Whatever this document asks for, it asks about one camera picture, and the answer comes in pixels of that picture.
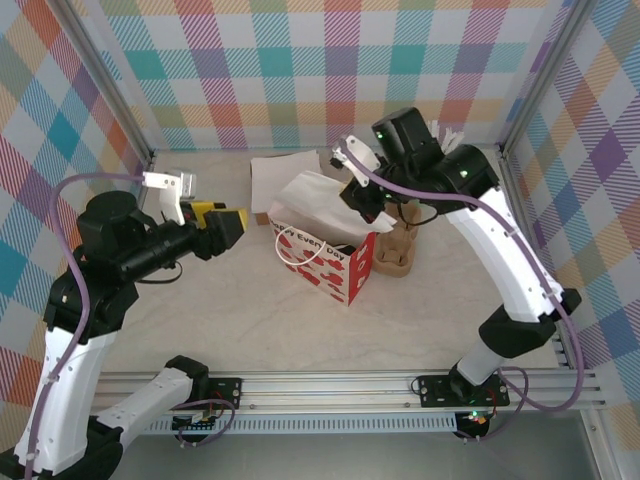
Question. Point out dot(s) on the small circuit board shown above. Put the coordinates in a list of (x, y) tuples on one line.
[(195, 425), (475, 417)]

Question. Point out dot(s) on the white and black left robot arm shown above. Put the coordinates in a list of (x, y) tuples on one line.
[(65, 390)]

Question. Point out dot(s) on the white paper-wrapped straw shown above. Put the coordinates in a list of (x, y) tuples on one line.
[(457, 140), (435, 125), (448, 135)]

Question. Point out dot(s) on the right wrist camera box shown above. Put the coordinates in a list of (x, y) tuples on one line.
[(357, 150)]

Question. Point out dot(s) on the aluminium frame leg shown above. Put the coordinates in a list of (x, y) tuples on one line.
[(597, 445)]

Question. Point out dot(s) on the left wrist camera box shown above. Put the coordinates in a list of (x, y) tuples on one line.
[(185, 185)]

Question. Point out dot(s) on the red and white paper bag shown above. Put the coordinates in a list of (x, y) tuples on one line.
[(320, 275)]

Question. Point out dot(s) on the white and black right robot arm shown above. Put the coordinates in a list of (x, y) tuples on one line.
[(510, 260)]

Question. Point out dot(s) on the single white paper napkin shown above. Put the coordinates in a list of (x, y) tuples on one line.
[(320, 200)]

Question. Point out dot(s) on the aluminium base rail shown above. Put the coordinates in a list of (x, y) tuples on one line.
[(325, 390)]

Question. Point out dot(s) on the aluminium frame post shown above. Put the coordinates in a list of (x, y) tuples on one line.
[(102, 50), (555, 50)]

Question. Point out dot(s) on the brown pulp cup carrier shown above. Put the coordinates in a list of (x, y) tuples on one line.
[(395, 250)]

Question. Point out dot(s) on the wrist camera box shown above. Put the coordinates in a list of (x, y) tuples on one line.
[(357, 150), (185, 185)]

